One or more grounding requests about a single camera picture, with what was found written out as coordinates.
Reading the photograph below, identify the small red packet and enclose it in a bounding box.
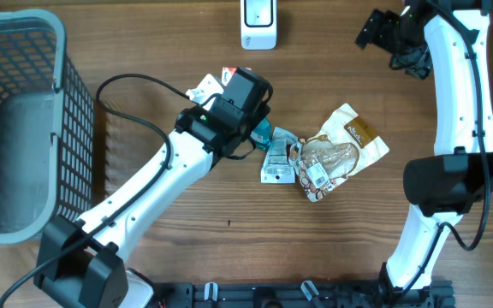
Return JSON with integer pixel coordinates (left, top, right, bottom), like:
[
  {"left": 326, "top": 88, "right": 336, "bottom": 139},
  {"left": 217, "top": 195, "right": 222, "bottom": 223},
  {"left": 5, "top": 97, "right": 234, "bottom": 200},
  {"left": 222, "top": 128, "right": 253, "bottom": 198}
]
[{"left": 221, "top": 67, "right": 239, "bottom": 86}]

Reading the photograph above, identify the clear bag with printed card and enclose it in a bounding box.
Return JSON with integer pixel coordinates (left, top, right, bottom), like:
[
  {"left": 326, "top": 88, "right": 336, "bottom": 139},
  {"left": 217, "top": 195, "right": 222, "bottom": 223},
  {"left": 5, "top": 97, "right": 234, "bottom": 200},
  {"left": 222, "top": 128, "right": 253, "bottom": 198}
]
[{"left": 260, "top": 127, "right": 298, "bottom": 184}]

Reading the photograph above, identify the white box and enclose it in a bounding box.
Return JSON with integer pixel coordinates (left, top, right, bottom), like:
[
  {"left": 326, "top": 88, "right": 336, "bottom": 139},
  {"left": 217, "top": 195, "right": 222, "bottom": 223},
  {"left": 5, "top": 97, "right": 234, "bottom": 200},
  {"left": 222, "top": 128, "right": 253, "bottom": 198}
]
[{"left": 288, "top": 104, "right": 389, "bottom": 202}]

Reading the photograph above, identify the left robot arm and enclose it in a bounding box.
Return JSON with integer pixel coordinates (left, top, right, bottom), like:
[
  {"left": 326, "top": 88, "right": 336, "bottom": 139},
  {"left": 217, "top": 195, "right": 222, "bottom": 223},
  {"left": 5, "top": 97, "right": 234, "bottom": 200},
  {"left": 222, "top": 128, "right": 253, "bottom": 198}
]
[{"left": 32, "top": 68, "right": 273, "bottom": 307}]

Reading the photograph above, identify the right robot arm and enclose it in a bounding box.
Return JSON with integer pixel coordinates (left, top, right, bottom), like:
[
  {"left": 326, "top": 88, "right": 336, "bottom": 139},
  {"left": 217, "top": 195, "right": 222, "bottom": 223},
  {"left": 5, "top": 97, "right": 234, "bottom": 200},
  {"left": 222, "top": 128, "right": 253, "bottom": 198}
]
[{"left": 356, "top": 0, "right": 493, "bottom": 307}]

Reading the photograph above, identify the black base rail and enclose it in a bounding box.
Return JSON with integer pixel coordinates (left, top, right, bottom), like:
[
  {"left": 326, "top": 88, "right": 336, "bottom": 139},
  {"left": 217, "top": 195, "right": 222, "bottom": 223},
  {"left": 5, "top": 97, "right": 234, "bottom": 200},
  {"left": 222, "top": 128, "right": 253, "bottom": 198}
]
[{"left": 143, "top": 280, "right": 456, "bottom": 308}]

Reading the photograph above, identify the blue mouthwash bottle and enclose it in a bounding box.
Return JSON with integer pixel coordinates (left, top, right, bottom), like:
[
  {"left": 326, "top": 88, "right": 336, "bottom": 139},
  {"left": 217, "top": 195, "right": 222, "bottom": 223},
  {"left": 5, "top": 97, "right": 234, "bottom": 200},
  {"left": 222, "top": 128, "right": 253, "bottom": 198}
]
[{"left": 251, "top": 118, "right": 272, "bottom": 151}]

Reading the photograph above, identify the white barcode scanner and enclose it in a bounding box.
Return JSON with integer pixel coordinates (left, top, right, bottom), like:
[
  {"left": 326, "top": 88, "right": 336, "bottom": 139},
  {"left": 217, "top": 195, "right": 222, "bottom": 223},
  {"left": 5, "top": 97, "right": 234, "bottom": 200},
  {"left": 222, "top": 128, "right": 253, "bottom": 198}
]
[{"left": 240, "top": 0, "right": 277, "bottom": 50}]

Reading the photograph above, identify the grey plastic mesh basket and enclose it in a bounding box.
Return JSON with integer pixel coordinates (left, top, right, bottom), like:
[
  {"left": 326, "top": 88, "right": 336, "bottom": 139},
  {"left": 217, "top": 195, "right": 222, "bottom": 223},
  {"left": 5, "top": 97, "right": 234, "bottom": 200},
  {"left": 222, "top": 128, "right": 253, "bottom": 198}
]
[{"left": 0, "top": 9, "right": 95, "bottom": 245}]

